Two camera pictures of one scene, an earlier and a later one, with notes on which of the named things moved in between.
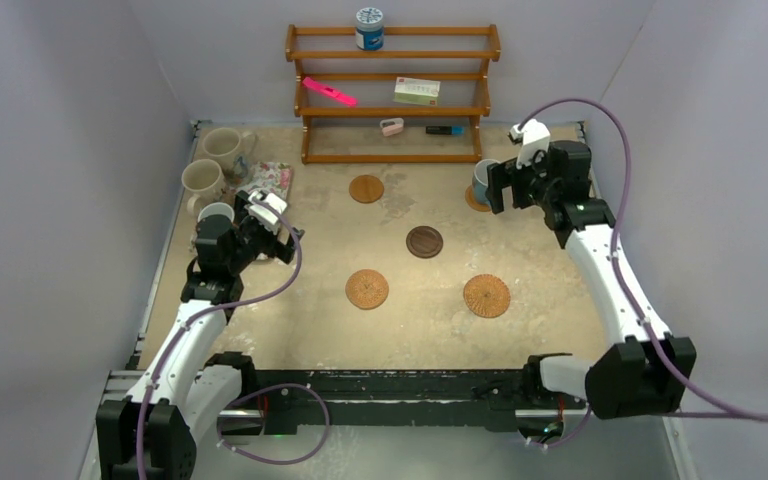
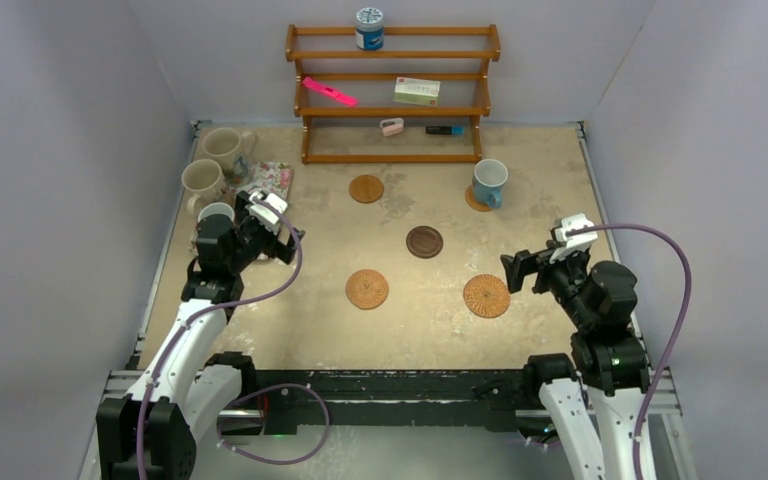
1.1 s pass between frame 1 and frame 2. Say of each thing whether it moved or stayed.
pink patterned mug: stayed
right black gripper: moved
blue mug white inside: stayed
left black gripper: stayed
